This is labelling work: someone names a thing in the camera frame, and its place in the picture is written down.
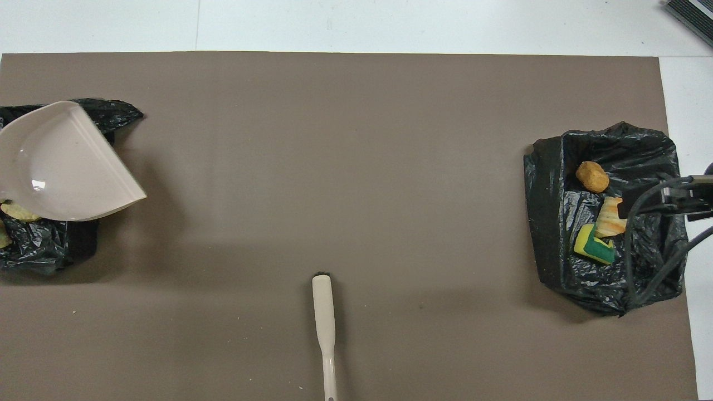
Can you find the black trash bag bin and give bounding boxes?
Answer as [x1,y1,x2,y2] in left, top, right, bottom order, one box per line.
[523,121,691,317]
[0,99,145,275]

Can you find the yellow green sponge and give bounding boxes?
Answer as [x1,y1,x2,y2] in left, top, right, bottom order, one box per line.
[573,223,616,265]

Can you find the grey ridged object corner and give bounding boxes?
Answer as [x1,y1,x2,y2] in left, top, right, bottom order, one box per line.
[662,0,713,48]

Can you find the brown round bread piece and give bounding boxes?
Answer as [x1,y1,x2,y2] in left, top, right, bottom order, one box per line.
[575,161,611,194]

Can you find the black cable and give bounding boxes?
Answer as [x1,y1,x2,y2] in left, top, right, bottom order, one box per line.
[623,174,713,307]

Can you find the white plastic dustpan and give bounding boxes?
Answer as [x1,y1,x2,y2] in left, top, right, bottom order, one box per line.
[0,101,148,222]

